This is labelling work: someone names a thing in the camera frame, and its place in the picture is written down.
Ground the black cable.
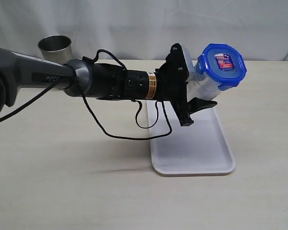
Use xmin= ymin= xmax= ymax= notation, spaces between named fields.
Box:
xmin=0 ymin=49 xmax=172 ymax=139

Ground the white plastic tray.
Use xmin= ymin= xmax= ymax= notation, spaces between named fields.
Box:
xmin=150 ymin=102 xmax=236 ymax=176

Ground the clear plastic container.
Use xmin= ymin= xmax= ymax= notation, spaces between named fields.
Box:
xmin=187 ymin=60 xmax=221 ymax=102

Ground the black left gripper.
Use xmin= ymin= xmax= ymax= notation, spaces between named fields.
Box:
xmin=156 ymin=60 xmax=217 ymax=127

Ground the blue container lid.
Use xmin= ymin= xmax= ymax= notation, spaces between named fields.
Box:
xmin=195 ymin=44 xmax=247 ymax=91

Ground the stainless steel cup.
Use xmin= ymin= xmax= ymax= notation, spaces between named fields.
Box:
xmin=37 ymin=35 xmax=73 ymax=64

